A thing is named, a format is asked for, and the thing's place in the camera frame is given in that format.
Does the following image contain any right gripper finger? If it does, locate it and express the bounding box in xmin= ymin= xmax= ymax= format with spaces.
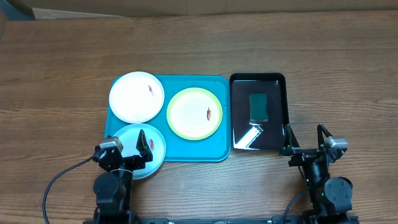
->
xmin=317 ymin=123 xmax=348 ymax=152
xmin=283 ymin=123 xmax=300 ymax=150

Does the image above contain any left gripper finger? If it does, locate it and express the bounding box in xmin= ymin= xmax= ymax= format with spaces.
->
xmin=136 ymin=129 xmax=152 ymax=156
xmin=99 ymin=136 xmax=123 ymax=152

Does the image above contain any white round plate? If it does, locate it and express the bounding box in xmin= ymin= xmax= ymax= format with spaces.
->
xmin=109 ymin=72 xmax=165 ymax=123

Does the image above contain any green dish sponge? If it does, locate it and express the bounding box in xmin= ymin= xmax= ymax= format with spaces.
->
xmin=249 ymin=93 xmax=269 ymax=123

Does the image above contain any yellow-green round plate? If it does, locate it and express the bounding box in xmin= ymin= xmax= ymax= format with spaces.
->
xmin=167 ymin=87 xmax=223 ymax=141

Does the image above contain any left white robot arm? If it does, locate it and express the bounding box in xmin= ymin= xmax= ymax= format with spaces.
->
xmin=93 ymin=130 xmax=153 ymax=224

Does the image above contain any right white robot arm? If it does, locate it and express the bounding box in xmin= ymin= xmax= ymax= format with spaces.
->
xmin=279 ymin=124 xmax=359 ymax=223

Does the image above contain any black rectangular water tray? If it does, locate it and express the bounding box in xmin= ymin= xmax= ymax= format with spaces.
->
xmin=229 ymin=73 xmax=289 ymax=151

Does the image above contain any teal plastic serving tray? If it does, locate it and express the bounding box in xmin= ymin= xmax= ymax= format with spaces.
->
xmin=104 ymin=74 xmax=232 ymax=163

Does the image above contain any light blue round plate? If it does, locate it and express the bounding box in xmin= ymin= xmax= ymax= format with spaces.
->
xmin=114 ymin=123 xmax=166 ymax=180

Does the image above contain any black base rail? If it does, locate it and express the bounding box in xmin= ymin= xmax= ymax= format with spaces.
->
xmin=83 ymin=215 xmax=360 ymax=224

